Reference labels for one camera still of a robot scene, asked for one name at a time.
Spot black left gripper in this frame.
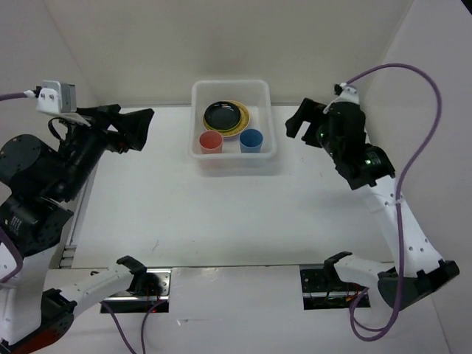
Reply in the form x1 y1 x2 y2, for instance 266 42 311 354
58 103 159 198

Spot blue plastic cup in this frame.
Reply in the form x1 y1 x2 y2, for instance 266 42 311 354
239 128 263 153

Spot round bamboo woven tray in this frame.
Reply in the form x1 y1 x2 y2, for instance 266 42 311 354
203 103 250 135

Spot orange plastic plate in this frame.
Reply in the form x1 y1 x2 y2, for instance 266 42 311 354
204 100 251 137

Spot black glossy plate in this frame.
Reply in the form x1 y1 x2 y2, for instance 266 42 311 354
204 101 241 131

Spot red plastic cup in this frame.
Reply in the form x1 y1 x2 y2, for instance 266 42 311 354
198 131 223 154

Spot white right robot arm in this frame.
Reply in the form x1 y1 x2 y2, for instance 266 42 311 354
285 98 459 310

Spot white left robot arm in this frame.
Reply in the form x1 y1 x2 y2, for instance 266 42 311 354
1 104 154 353

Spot translucent white plastic bin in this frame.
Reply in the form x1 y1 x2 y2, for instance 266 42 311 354
188 79 277 174

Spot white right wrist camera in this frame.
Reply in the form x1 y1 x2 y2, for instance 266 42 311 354
333 83 360 105

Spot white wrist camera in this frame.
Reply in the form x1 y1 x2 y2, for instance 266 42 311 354
333 83 360 105
36 80 89 126

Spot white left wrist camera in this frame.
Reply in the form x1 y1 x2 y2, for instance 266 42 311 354
36 80 89 126

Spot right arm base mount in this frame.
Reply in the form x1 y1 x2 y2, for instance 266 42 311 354
299 265 364 310

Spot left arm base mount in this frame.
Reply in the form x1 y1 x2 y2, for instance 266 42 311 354
103 268 172 314

